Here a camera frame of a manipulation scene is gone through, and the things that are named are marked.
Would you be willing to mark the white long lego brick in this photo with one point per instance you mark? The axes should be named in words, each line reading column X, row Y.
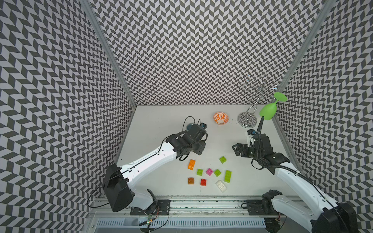
column 221, row 186

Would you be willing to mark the teal ceramic cup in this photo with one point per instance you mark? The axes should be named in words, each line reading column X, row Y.
column 189, row 126

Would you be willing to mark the red square lego brick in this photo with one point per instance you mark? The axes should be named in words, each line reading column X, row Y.
column 203, row 182

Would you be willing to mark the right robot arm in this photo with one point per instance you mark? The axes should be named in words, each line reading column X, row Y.
column 321, row 213

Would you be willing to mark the pink square lego brick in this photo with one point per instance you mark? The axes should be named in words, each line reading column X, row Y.
column 209, row 172

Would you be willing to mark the chrome glass holder stand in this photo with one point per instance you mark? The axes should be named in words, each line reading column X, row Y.
column 255, row 86

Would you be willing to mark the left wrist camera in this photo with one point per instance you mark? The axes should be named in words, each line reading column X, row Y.
column 203, row 125

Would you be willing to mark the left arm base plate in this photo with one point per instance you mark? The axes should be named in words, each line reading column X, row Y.
column 162, row 208

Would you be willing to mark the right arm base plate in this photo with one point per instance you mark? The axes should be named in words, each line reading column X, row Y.
column 261, row 208

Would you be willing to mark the lime square lego brick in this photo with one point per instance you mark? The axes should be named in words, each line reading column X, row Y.
column 199, row 171
column 217, row 172
column 222, row 159

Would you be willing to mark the lime long lego brick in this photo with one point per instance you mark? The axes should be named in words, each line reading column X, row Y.
column 227, row 176

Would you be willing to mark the orange long lego brick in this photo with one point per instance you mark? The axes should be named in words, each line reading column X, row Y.
column 191, row 164

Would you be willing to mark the orange patterned small bowl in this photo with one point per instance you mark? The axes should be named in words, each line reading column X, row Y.
column 221, row 118

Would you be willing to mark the green plastic wine glass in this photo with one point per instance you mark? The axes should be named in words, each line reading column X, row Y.
column 269, row 111

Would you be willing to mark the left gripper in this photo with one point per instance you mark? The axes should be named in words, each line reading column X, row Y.
column 199, row 151

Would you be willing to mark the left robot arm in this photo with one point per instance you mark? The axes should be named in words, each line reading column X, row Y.
column 120, row 182

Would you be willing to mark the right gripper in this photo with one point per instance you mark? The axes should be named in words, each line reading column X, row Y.
column 239, row 146

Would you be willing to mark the aluminium front rail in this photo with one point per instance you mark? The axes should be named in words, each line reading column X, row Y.
column 204, row 206

